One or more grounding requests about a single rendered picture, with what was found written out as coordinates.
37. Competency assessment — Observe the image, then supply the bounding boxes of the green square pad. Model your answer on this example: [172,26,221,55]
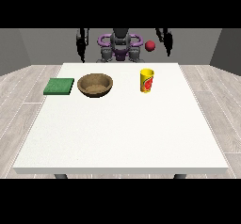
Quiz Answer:
[42,77,75,96]

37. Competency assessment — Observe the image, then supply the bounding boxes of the small red ball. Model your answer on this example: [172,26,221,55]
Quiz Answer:
[144,40,156,53]

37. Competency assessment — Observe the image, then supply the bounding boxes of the yellow cup with melon print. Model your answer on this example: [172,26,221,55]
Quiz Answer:
[139,68,155,94]

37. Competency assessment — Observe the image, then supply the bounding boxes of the grey robot trunk purple rings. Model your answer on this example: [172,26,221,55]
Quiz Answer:
[96,28,146,64]

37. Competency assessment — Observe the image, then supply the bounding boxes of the brown wooden bowl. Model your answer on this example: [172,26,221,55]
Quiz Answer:
[76,72,114,99]

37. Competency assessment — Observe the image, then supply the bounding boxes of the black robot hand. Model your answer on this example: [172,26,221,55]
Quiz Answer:
[155,28,174,57]
[75,28,90,63]

